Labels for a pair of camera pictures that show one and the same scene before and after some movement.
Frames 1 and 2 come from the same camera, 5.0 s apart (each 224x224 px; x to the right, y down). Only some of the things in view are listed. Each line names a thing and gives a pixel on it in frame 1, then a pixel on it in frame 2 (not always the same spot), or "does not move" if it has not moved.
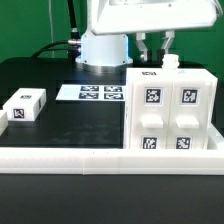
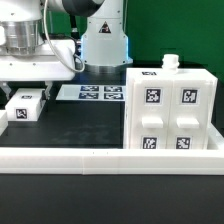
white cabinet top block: (25, 104) does not move
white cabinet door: (152, 115) does not move
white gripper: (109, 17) to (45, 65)
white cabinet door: (190, 114) does not move
